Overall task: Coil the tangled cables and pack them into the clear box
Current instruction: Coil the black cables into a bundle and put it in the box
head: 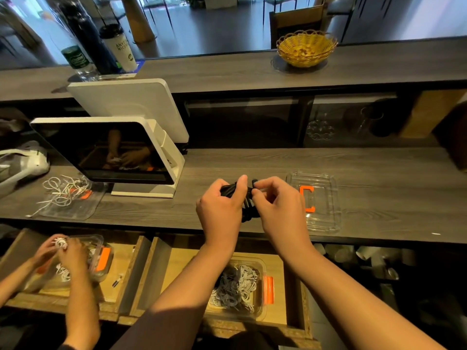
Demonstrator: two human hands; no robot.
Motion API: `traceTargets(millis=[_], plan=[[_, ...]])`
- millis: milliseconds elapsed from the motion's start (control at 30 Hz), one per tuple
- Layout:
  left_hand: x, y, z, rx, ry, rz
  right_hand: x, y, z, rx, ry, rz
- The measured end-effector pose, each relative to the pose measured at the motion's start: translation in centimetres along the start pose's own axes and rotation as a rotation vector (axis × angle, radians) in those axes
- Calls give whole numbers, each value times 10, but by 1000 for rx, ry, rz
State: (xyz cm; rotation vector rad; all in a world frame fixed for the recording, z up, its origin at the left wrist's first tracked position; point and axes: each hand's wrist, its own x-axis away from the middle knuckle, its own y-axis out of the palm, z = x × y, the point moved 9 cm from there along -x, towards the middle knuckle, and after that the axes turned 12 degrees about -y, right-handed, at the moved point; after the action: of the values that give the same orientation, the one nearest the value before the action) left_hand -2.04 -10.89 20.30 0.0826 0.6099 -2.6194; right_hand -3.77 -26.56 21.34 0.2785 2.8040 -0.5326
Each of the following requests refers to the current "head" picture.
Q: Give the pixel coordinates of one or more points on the blue white notebook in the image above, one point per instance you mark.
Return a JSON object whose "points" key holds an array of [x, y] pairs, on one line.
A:
{"points": [[138, 65]]}

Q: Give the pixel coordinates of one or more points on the person's right hand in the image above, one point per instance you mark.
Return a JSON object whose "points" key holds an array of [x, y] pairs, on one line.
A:
{"points": [[284, 215]]}

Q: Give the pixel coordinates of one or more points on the brown wooden chair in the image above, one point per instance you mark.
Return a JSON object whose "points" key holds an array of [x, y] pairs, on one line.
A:
{"points": [[298, 22]]}

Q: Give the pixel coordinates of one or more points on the grey wooden bar counter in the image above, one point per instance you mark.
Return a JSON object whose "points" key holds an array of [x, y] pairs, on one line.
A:
{"points": [[233, 69]]}

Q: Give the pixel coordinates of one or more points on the white headset device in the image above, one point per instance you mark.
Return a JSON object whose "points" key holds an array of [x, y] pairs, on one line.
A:
{"points": [[33, 164]]}

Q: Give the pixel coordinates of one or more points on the white paper coffee cup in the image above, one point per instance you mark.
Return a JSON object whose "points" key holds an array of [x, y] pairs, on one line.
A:
{"points": [[119, 48]]}

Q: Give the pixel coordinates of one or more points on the person's left forearm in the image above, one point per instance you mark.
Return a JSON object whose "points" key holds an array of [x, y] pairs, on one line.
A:
{"points": [[168, 306]]}

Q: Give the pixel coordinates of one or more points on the yellow woven basket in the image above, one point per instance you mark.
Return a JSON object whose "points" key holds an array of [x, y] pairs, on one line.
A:
{"points": [[306, 48]]}

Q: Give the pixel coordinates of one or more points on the pile of white containers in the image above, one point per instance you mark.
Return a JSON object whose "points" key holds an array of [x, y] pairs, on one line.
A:
{"points": [[365, 257]]}

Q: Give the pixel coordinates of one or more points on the person's right forearm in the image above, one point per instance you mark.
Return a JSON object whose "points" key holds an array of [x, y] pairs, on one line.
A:
{"points": [[357, 302]]}

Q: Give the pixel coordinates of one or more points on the wooden drawer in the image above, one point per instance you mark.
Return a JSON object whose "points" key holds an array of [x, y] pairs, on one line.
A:
{"points": [[292, 295], [131, 284]]}

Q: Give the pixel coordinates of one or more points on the clear plastic water bottle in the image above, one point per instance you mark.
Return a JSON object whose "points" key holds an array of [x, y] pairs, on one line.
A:
{"points": [[77, 60]]}

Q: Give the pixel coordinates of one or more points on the another person's forearm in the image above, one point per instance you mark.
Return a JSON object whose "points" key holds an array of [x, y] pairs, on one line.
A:
{"points": [[14, 280], [82, 313]]}

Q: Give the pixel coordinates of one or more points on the white customer display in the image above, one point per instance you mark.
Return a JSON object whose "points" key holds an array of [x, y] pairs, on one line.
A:
{"points": [[131, 109]]}

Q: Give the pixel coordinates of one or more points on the black thermos bottle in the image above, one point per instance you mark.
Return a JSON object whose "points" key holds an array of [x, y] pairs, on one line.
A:
{"points": [[95, 38]]}

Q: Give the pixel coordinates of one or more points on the white touchscreen monitor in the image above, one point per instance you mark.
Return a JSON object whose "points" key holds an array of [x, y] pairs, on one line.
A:
{"points": [[102, 149]]}

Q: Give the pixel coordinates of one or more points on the small white connector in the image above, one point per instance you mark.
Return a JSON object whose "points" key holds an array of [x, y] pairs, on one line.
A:
{"points": [[117, 280]]}

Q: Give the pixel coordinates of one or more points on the person's left hand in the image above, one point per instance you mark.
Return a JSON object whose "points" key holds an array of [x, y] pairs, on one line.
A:
{"points": [[219, 218]]}

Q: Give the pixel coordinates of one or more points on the round wooden table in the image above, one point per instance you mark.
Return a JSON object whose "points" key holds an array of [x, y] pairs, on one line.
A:
{"points": [[138, 18]]}

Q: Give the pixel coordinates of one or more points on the flat cardboard sheet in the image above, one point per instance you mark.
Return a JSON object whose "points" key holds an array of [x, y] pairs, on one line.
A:
{"points": [[432, 114]]}

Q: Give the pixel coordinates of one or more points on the clear container drawer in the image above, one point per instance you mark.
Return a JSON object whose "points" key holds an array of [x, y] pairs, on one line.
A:
{"points": [[102, 258], [252, 306]]}

